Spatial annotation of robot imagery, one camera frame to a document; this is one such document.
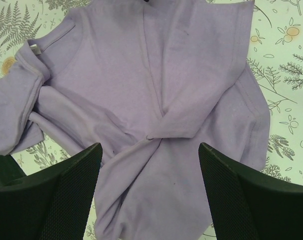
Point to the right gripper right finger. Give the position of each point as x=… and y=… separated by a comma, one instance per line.
x=246, y=204

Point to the purple t shirt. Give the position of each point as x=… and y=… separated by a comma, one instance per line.
x=154, y=100

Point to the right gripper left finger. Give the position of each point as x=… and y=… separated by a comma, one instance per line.
x=51, y=204

